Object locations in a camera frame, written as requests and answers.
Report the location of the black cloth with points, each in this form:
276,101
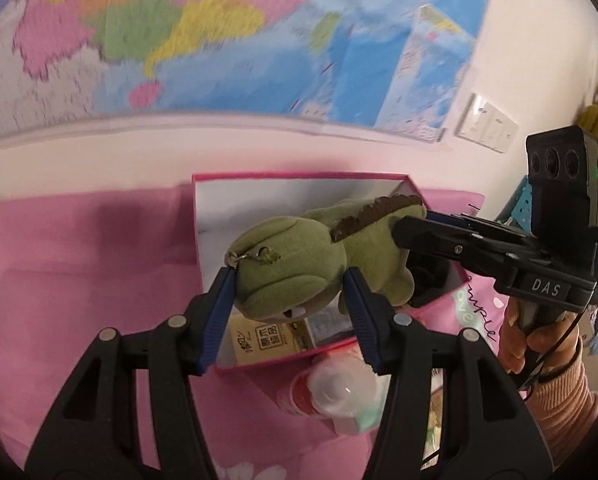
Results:
431,280

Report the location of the person's right forearm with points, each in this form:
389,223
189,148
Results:
564,410

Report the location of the white wall socket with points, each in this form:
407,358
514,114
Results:
470,117
491,125

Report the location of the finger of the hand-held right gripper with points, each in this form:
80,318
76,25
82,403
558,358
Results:
444,240
479,227

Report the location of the pastel tissue pack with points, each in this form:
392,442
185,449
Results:
369,417

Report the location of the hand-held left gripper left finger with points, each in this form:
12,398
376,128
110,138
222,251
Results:
219,310

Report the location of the colourful wall map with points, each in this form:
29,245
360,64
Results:
229,35

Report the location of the white wall switch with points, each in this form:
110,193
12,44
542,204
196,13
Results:
509,134

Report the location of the white pump bottle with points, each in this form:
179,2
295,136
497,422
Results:
341,390

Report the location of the pink floral bedsheet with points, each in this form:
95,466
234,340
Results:
79,270

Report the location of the tan tissue pouch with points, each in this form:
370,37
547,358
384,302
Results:
264,342

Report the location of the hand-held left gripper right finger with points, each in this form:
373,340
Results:
361,315

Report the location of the green crocodile plush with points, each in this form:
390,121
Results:
299,260

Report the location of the person's right hand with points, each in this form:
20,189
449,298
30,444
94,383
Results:
554,350

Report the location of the pink cardboard box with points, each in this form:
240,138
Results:
239,205

